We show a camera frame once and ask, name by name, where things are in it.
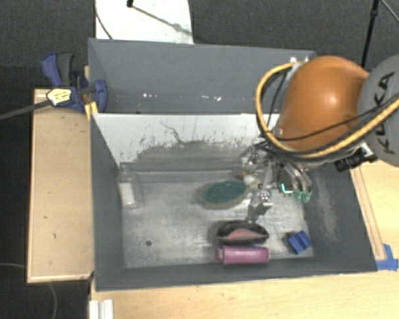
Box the black cylinder on white bracket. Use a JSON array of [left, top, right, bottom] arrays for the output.
[[334, 146, 377, 173]]

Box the green oval scrub pad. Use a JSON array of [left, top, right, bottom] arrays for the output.
[[198, 177, 249, 211]]

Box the clear glass jar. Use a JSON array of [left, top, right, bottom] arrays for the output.
[[117, 164, 146, 209]]

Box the pale wood flat board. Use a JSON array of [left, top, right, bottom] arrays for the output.
[[26, 85, 96, 284]]

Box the blue ridged block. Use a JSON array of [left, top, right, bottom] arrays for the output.
[[285, 229, 314, 255]]

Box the purple plastic cylinder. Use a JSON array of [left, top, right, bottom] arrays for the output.
[[213, 245, 271, 266]]

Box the grey metal bin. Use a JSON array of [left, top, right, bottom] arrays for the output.
[[87, 38, 378, 292]]

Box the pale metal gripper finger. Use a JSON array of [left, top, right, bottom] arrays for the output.
[[247, 191, 274, 225]]

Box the black pouch with pink lining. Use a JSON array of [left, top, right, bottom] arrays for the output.
[[213, 220, 270, 247]]

